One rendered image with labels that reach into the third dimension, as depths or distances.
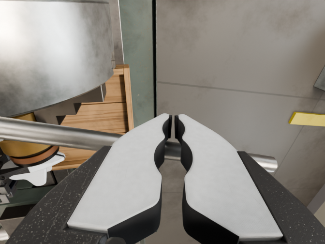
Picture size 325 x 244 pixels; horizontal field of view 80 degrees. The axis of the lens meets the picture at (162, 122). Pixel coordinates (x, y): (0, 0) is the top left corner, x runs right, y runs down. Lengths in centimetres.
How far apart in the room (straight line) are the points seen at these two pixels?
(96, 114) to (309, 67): 183
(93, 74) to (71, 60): 3
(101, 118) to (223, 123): 141
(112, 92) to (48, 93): 34
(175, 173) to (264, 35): 141
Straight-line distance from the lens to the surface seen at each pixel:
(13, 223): 79
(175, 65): 148
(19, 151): 37
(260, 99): 192
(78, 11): 23
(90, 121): 59
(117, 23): 53
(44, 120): 35
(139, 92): 92
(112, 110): 57
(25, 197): 80
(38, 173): 43
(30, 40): 20
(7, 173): 41
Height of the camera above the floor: 139
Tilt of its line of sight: 58 degrees down
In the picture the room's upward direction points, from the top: 161 degrees clockwise
